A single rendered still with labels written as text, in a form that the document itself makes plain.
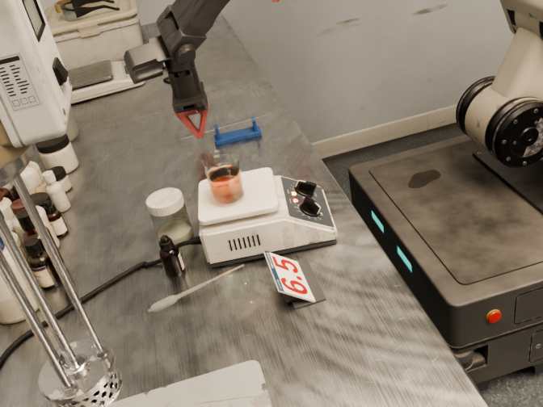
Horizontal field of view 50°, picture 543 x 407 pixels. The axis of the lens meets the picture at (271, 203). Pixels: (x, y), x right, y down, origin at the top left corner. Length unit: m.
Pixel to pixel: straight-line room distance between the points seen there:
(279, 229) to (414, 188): 0.89
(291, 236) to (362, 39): 1.71
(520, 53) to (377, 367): 0.98
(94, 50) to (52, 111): 1.53
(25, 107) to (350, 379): 0.47
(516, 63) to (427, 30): 1.14
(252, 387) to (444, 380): 0.22
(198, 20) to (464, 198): 0.92
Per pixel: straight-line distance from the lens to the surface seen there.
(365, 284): 0.81
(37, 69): 0.38
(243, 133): 1.23
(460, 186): 1.69
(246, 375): 0.71
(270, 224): 0.84
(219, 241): 0.85
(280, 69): 2.42
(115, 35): 1.89
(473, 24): 2.71
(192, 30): 1.05
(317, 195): 0.93
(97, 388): 0.54
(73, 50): 1.91
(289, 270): 0.82
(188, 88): 1.16
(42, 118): 0.39
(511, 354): 1.54
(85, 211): 1.14
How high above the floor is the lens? 1.29
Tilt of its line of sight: 33 degrees down
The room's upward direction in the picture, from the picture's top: 12 degrees counter-clockwise
